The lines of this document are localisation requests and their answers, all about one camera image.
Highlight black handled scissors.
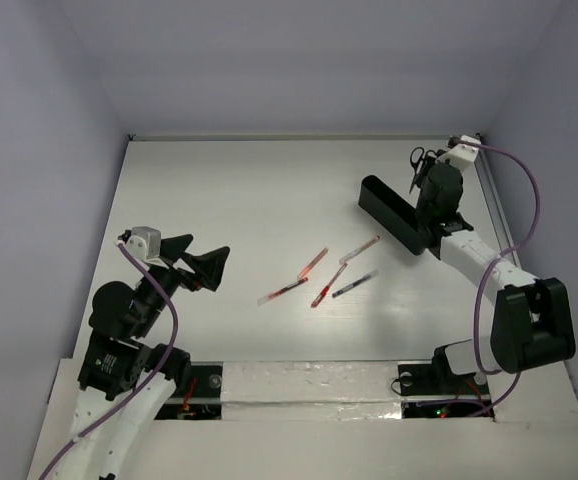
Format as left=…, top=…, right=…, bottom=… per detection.
left=409, top=146, right=438, bottom=192

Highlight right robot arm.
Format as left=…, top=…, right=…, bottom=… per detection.
left=410, top=139, right=576, bottom=392

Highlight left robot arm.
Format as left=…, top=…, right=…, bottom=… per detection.
left=40, top=226, right=230, bottom=479

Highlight black oblong container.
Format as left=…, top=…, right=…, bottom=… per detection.
left=358, top=175, right=434, bottom=255

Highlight red pen lower left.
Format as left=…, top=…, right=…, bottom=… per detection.
left=257, top=277, right=309, bottom=306

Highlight red pen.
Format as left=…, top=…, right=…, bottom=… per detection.
left=257, top=277, right=309, bottom=306
left=310, top=263, right=347, bottom=308
left=297, top=247, right=329, bottom=280

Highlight red pen upper middle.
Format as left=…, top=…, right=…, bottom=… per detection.
left=297, top=247, right=329, bottom=280

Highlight red pen centre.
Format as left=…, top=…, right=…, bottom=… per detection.
left=310, top=263, right=347, bottom=308

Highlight blue pen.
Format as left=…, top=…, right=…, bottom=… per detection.
left=331, top=270, right=379, bottom=298

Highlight silver foil covered beam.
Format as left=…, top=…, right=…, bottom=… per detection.
left=220, top=361, right=402, bottom=422

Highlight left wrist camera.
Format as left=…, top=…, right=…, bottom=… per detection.
left=123, top=226, right=162, bottom=264

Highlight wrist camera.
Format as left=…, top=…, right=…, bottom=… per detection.
left=444, top=135, right=481, bottom=173
left=123, top=226, right=162, bottom=264

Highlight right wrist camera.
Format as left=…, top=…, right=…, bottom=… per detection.
left=444, top=135, right=481, bottom=173

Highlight aluminium rail right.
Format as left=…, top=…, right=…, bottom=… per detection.
left=469, top=139, right=548, bottom=355

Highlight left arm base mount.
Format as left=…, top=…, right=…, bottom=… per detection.
left=155, top=363, right=223, bottom=421

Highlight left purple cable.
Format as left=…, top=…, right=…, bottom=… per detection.
left=36, top=238, right=179, bottom=480

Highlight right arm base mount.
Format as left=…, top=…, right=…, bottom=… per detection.
left=390, top=346, right=490, bottom=397

